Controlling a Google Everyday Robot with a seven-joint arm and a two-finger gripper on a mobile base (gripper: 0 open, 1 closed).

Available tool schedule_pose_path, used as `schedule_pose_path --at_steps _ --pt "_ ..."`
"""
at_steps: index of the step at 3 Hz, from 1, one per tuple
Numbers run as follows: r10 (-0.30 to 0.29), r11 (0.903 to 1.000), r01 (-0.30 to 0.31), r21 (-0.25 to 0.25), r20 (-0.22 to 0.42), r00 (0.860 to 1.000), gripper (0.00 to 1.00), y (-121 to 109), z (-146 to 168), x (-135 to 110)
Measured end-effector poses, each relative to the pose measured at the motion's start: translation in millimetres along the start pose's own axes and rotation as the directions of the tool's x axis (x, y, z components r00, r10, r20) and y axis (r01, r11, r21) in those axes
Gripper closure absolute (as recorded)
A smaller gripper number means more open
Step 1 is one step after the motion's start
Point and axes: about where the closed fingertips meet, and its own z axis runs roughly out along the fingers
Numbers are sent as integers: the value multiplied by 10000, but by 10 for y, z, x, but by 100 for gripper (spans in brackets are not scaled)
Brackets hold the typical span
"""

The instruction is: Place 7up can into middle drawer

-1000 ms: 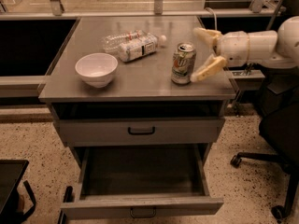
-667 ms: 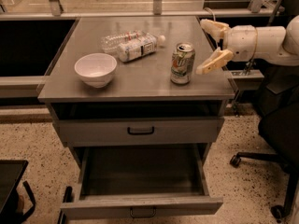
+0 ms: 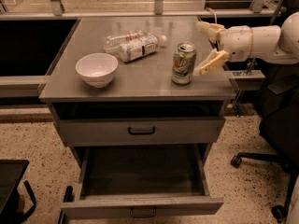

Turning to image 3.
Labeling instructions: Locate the green 7up soda can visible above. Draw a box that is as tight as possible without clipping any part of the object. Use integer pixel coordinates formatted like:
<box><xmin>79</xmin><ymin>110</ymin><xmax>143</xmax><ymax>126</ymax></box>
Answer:
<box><xmin>171</xmin><ymin>42</ymin><xmax>197</xmax><ymax>85</ymax></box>

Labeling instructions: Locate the white cable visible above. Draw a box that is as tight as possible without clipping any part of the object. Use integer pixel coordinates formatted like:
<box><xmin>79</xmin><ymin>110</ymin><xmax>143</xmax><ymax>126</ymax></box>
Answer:
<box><xmin>204</xmin><ymin>7</ymin><xmax>219</xmax><ymax>25</ymax></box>

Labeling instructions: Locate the grey metal drawer cabinet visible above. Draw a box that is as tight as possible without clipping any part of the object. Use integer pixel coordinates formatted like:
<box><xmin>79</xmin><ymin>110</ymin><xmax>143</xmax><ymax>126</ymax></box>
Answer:
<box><xmin>37</xmin><ymin>15</ymin><xmax>237</xmax><ymax>224</ymax></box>

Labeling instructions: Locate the open grey middle drawer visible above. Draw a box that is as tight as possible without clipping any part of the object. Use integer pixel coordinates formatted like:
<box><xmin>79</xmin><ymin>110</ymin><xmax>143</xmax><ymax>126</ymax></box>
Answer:
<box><xmin>62</xmin><ymin>145</ymin><xmax>223</xmax><ymax>219</ymax></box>

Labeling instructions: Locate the black side table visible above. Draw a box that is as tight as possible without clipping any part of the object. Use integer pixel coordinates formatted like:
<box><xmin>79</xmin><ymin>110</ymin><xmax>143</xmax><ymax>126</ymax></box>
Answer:
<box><xmin>0</xmin><ymin>160</ymin><xmax>36</xmax><ymax>224</ymax></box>

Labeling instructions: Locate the black office chair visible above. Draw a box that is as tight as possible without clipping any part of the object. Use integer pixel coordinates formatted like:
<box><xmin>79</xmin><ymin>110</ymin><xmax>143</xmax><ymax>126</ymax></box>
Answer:
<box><xmin>231</xmin><ymin>63</ymin><xmax>299</xmax><ymax>223</ymax></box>

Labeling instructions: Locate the metal rod stand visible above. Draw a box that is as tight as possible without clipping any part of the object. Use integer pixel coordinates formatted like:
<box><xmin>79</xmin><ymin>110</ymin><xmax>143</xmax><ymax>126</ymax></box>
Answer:
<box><xmin>242</xmin><ymin>0</ymin><xmax>291</xmax><ymax>77</ymax></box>

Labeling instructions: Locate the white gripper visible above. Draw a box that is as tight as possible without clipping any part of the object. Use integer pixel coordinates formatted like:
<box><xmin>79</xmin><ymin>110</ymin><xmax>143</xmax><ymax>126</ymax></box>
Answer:
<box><xmin>193</xmin><ymin>21</ymin><xmax>281</xmax><ymax>76</ymax></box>

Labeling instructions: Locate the white ceramic bowl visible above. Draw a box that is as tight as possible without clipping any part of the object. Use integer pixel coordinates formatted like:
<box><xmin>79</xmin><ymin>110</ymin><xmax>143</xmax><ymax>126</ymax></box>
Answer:
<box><xmin>75</xmin><ymin>53</ymin><xmax>119</xmax><ymax>88</ymax></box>

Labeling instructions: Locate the grey top drawer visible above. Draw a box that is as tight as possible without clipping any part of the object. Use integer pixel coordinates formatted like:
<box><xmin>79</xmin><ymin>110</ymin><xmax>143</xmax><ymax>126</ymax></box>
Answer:
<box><xmin>56</xmin><ymin>117</ymin><xmax>225</xmax><ymax>147</ymax></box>

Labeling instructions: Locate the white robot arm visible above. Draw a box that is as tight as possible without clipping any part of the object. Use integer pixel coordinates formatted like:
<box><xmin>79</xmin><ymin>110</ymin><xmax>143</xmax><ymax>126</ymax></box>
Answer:
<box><xmin>193</xmin><ymin>12</ymin><xmax>299</xmax><ymax>76</ymax></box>

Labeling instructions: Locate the white labelled plastic bottle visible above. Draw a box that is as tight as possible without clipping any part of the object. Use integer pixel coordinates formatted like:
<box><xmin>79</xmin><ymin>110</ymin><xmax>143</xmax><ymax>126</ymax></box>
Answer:
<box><xmin>118</xmin><ymin>34</ymin><xmax>167</xmax><ymax>63</ymax></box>

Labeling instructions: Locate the clear crushed plastic bottle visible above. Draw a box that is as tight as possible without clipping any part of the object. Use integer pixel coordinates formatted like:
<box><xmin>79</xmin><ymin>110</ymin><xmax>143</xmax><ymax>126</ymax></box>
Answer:
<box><xmin>102</xmin><ymin>30</ymin><xmax>147</xmax><ymax>53</ymax></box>

